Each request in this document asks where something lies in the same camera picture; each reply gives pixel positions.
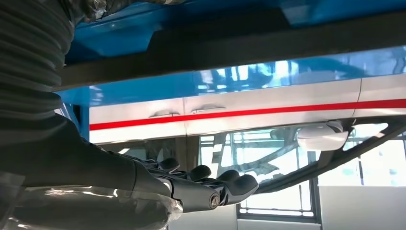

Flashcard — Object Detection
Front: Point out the blue metal shelf rack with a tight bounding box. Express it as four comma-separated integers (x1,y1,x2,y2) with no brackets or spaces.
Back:
55,0,406,140

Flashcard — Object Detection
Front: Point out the white car red stripe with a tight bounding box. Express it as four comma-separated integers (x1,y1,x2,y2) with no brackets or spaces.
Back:
89,74,406,194

